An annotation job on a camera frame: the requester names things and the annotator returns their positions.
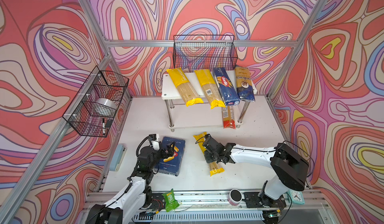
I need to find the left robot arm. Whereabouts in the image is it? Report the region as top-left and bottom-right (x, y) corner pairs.
(86, 141), (176, 224)

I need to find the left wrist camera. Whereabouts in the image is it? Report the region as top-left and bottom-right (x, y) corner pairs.
(149, 134), (161, 151)

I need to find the black wire basket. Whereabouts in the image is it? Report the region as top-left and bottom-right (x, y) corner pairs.
(173, 34), (238, 72)
(63, 67), (129, 137)

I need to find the silver tape roll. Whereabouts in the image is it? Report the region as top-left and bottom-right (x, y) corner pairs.
(94, 98), (118, 117)

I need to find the black marker pen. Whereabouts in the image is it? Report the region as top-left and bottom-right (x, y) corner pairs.
(102, 118), (106, 136)

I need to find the clear blue spaghetti bag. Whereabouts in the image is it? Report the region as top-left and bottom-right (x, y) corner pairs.
(235, 65), (255, 102)

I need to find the blue Barilla spaghetti box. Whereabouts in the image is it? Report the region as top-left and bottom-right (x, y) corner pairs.
(213, 67), (240, 106)

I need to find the green snack packet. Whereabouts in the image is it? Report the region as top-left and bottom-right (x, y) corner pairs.
(162, 189), (180, 212)

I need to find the back black wire basket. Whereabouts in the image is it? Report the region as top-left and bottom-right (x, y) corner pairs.
(173, 34), (238, 72)

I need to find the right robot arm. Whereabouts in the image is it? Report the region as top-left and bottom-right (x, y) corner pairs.
(202, 134), (309, 208)

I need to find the teal alarm clock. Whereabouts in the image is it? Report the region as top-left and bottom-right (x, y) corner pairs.
(288, 190), (305, 205)

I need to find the yellow Pastatime spaghetti bag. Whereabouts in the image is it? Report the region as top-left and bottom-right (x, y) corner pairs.
(167, 68), (203, 107)
(194, 132), (225, 176)

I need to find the blue Barilla rigatoni box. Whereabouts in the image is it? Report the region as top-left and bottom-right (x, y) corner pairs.
(153, 136), (186, 177)

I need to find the left black wire basket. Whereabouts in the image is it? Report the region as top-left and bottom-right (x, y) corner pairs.
(63, 67), (129, 137)

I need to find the light blue stapler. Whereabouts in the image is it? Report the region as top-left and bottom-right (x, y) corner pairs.
(109, 144), (126, 172)

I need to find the red spaghetti bag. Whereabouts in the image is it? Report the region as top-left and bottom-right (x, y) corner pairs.
(222, 106), (236, 129)

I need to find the small round speaker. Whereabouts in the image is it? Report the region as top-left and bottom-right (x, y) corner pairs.
(228, 189), (243, 206)

